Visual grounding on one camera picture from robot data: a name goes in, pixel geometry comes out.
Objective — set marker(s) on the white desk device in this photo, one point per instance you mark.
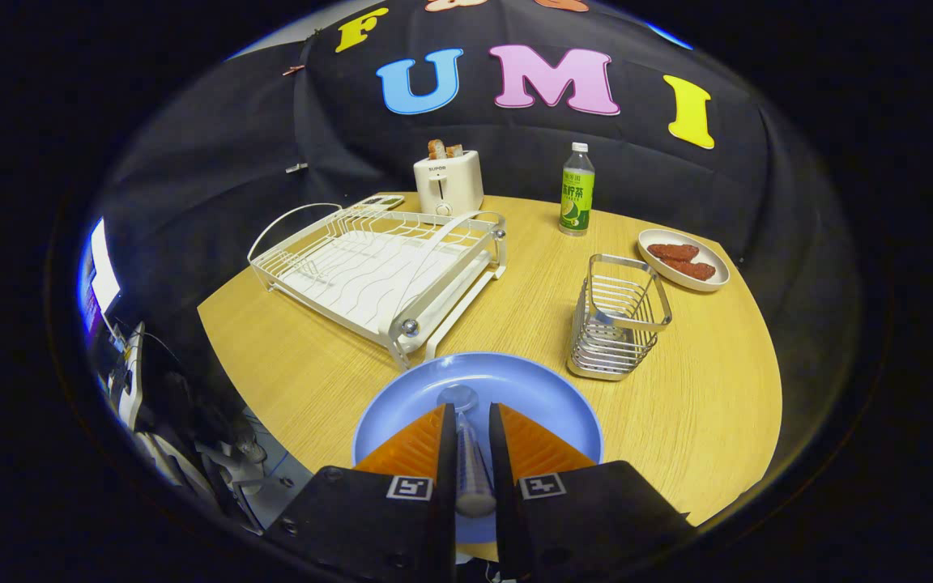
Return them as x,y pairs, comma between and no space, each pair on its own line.
131,372

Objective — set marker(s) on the green label drink bottle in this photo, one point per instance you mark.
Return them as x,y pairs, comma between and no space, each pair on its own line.
577,202

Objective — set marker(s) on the black backdrop cloth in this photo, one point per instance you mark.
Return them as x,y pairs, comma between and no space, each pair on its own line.
272,121

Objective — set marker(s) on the computer monitor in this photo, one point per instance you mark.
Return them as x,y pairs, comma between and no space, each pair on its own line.
102,275

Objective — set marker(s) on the white dish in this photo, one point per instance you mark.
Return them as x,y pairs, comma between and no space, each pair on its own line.
708,254

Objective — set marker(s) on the toasted bread slice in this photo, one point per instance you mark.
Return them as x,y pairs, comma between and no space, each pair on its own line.
436,150
454,151

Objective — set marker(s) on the white divided snack tray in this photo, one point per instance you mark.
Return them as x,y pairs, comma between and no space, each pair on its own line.
381,201

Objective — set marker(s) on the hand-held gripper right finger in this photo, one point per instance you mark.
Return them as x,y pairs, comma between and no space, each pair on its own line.
499,461

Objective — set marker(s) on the blue plate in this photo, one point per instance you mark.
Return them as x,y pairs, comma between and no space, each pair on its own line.
515,389

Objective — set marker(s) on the red sausage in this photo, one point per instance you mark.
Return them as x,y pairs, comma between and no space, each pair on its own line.
689,269
673,252

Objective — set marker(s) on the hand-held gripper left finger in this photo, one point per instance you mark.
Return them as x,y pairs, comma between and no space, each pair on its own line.
447,461

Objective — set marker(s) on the white toaster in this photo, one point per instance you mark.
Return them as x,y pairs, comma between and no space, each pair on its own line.
450,186

